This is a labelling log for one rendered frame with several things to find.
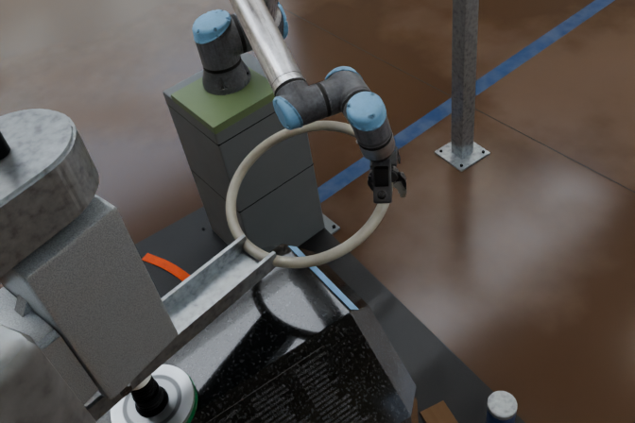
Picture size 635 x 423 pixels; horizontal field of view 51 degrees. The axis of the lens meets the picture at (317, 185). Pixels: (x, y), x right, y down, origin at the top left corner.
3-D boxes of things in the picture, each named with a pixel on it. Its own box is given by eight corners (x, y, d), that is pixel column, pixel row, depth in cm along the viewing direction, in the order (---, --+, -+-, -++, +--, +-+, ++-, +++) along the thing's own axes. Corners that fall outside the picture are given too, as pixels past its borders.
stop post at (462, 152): (489, 154, 341) (503, -49, 266) (461, 172, 334) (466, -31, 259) (462, 135, 354) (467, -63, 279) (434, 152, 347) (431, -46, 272)
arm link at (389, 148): (391, 149, 165) (353, 152, 167) (395, 160, 169) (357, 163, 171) (393, 121, 170) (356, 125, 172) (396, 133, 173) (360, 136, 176)
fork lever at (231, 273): (65, 466, 137) (58, 453, 133) (14, 415, 147) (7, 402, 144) (287, 271, 177) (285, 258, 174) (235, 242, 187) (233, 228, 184)
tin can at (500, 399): (502, 440, 234) (505, 423, 225) (479, 420, 240) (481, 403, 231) (520, 421, 238) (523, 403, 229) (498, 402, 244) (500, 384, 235)
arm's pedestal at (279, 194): (197, 231, 329) (145, 92, 270) (278, 179, 348) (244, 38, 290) (256, 289, 298) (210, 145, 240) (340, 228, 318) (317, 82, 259)
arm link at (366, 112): (371, 82, 162) (390, 107, 156) (381, 115, 172) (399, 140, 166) (337, 100, 162) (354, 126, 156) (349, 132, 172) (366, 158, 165)
